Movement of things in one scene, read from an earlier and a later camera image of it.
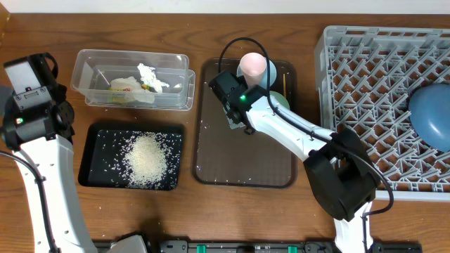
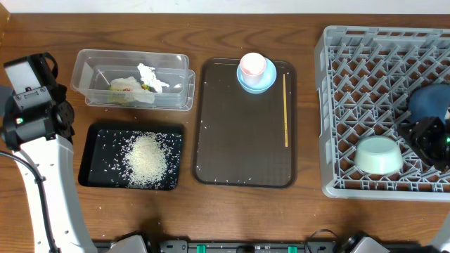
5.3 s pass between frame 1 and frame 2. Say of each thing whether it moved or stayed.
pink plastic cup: stayed
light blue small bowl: stayed
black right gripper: moved
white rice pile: stayed
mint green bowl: moved
